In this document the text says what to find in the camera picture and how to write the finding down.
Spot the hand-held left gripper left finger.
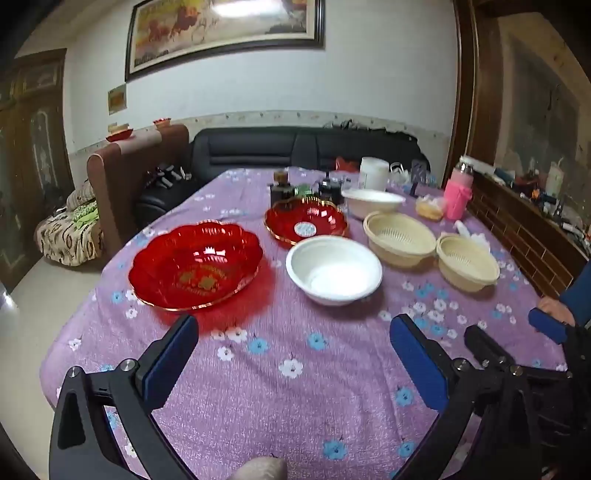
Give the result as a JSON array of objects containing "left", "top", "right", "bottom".
[{"left": 50, "top": 315, "right": 200, "bottom": 480}]

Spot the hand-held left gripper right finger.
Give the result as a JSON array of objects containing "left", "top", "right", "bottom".
[{"left": 389, "top": 314, "right": 544, "bottom": 480}]

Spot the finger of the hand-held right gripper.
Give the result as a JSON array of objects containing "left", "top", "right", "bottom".
[
  {"left": 463, "top": 324, "right": 514, "bottom": 367},
  {"left": 529, "top": 308, "right": 571, "bottom": 344}
]

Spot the white bowl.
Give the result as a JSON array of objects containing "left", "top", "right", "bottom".
[
  {"left": 285, "top": 235, "right": 384, "bottom": 306},
  {"left": 341, "top": 188, "right": 406, "bottom": 220}
]

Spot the person's right forearm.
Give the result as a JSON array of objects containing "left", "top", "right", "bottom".
[{"left": 560, "top": 261, "right": 591, "bottom": 326}]

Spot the person's right hand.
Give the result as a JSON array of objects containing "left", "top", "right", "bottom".
[{"left": 538, "top": 295, "right": 576, "bottom": 325}]

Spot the small cream colander bowl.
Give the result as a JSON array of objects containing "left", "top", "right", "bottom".
[{"left": 436, "top": 233, "right": 501, "bottom": 293}]

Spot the large red glass bowl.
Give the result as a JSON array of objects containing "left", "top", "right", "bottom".
[{"left": 128, "top": 220, "right": 264, "bottom": 312}]

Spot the wooden side cabinet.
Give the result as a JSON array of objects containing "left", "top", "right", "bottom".
[{"left": 466, "top": 171, "right": 591, "bottom": 301}]

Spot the purple floral tablecloth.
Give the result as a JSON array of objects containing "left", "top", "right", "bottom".
[{"left": 39, "top": 166, "right": 575, "bottom": 480}]

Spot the large cream colander bowl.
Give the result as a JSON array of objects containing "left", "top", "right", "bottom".
[{"left": 363, "top": 211, "right": 438, "bottom": 267}]

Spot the bread in plastic bag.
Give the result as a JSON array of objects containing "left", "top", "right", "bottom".
[{"left": 414, "top": 194, "right": 446, "bottom": 220}]

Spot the white bottle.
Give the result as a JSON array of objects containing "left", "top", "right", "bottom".
[{"left": 546, "top": 159, "right": 566, "bottom": 197}]

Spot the bottle with pink knit sleeve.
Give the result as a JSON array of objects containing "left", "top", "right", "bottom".
[{"left": 444, "top": 156, "right": 475, "bottom": 220}]

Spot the patterned blanket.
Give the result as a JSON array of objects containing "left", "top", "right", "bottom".
[{"left": 36, "top": 180, "right": 105, "bottom": 267}]

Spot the brown chair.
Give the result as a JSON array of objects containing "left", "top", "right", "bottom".
[{"left": 87, "top": 124, "right": 191, "bottom": 250}]

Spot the small red gold-rimmed plate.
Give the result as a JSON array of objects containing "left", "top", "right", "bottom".
[{"left": 264, "top": 196, "right": 350, "bottom": 245}]

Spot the black glass teapot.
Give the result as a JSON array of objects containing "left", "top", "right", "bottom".
[{"left": 318, "top": 178, "right": 343, "bottom": 204}]

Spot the white plastic jar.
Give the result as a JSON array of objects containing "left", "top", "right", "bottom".
[{"left": 359, "top": 157, "right": 389, "bottom": 191}]

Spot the black leather sofa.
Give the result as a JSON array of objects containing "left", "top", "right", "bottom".
[{"left": 134, "top": 126, "right": 432, "bottom": 217}]

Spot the wooden wardrobe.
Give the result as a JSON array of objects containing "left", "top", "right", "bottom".
[{"left": 0, "top": 48, "right": 75, "bottom": 291}]

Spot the framed painting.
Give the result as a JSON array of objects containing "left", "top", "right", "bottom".
[{"left": 124, "top": 0, "right": 326, "bottom": 83}]

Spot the wooden door frame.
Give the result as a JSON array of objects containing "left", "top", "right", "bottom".
[{"left": 445, "top": 0, "right": 504, "bottom": 172}]

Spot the small yellow wall picture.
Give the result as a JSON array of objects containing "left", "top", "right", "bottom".
[{"left": 107, "top": 84, "right": 127, "bottom": 116}]

